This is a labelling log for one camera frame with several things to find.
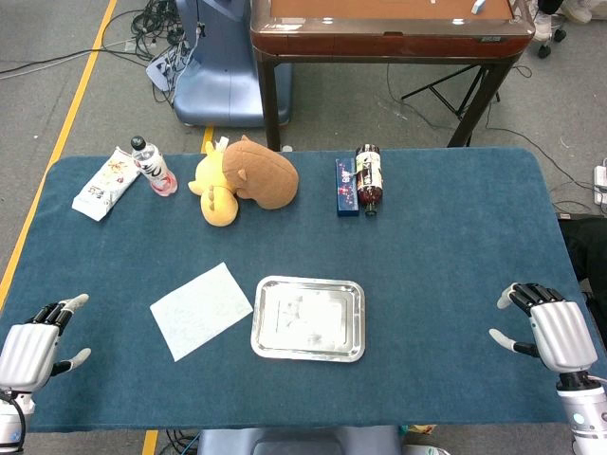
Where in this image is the black office chair caster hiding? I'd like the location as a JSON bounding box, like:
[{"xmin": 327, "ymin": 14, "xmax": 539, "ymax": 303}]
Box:
[{"xmin": 538, "ymin": 27, "xmax": 568, "ymax": 60}]

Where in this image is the white paper sheet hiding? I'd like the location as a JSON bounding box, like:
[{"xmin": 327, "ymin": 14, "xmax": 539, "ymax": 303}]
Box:
[{"xmin": 149, "ymin": 262, "xmax": 254, "ymax": 363}]

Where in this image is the black bag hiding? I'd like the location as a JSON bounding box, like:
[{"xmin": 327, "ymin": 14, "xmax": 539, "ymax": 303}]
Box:
[{"xmin": 558, "ymin": 215, "xmax": 607, "ymax": 314}]

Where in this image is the grey-blue robot torso base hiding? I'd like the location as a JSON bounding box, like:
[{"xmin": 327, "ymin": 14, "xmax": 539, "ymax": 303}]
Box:
[{"xmin": 196, "ymin": 425, "xmax": 404, "ymax": 455}]

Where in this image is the tangled floor cable bundle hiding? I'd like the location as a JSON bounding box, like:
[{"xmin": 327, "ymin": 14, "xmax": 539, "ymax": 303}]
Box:
[{"xmin": 127, "ymin": 0, "xmax": 200, "ymax": 103}]

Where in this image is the silver metal tray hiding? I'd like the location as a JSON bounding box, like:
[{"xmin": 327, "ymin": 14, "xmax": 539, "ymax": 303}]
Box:
[{"xmin": 249, "ymin": 275, "xmax": 366, "ymax": 364}]

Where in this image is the yellow plush toy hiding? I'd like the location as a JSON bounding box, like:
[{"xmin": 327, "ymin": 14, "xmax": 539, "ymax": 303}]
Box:
[{"xmin": 188, "ymin": 136, "xmax": 238, "ymax": 228}]

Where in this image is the dark brown drink bottle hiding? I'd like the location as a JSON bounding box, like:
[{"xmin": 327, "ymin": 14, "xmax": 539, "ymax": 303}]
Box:
[{"xmin": 354, "ymin": 143, "xmax": 383, "ymax": 219}]

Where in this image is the brown capybara plush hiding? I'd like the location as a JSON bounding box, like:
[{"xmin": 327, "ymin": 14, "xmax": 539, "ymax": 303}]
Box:
[{"xmin": 221, "ymin": 135, "xmax": 300, "ymax": 211}]

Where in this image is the clear bottle pink label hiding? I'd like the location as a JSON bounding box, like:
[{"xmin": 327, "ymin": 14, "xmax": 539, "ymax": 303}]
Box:
[{"xmin": 130, "ymin": 136, "xmax": 179, "ymax": 197}]

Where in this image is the blue machine base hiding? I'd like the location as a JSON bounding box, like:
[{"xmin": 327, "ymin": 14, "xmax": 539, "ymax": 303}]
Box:
[{"xmin": 173, "ymin": 0, "xmax": 293, "ymax": 128}]

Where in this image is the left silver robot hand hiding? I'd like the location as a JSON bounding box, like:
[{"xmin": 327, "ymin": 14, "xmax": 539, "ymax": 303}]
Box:
[{"xmin": 0, "ymin": 293, "xmax": 92, "ymax": 393}]

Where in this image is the blue felt table cover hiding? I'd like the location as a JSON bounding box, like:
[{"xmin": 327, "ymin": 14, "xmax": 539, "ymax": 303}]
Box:
[{"xmin": 0, "ymin": 147, "xmax": 604, "ymax": 433}]

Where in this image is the white snack bag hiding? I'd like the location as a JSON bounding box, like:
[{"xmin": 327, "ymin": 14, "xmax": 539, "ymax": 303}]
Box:
[{"xmin": 71, "ymin": 146, "xmax": 142, "ymax": 223}]

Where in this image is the dark blue rectangular box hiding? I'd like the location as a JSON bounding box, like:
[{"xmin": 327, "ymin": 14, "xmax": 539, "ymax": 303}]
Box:
[{"xmin": 335, "ymin": 157, "xmax": 360, "ymax": 218}]

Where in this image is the white power strip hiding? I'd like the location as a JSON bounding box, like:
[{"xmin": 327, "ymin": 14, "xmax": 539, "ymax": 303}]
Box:
[{"xmin": 593, "ymin": 164, "xmax": 607, "ymax": 206}]

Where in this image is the black tripod stand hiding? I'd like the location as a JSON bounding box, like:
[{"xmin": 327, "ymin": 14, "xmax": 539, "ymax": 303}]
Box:
[{"xmin": 400, "ymin": 64, "xmax": 502, "ymax": 122}]

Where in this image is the brown mahjong table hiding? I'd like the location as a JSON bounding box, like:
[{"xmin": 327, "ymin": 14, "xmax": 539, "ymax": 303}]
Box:
[{"xmin": 248, "ymin": 0, "xmax": 537, "ymax": 152}]

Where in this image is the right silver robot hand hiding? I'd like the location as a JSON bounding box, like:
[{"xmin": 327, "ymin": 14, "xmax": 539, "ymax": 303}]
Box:
[{"xmin": 488, "ymin": 282, "xmax": 599, "ymax": 380}]

